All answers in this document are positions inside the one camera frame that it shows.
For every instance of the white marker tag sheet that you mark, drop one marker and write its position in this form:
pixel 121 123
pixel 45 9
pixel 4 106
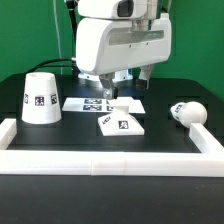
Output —
pixel 102 105

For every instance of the black camera stand pole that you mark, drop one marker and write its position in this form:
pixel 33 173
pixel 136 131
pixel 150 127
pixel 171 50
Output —
pixel 71 6

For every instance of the white lamp shade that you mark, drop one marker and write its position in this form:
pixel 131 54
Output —
pixel 40 102

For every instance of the white lamp bulb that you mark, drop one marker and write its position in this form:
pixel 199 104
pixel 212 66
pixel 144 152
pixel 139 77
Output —
pixel 188 113

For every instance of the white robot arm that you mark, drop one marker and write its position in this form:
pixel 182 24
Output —
pixel 142 13

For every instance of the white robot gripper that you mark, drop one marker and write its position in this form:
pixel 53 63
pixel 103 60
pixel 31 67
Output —
pixel 105 46

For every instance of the white lamp base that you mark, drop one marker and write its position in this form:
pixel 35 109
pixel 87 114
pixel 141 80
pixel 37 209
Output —
pixel 120 122

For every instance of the white U-shaped fence frame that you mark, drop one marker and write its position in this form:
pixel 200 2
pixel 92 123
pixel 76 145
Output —
pixel 207 162

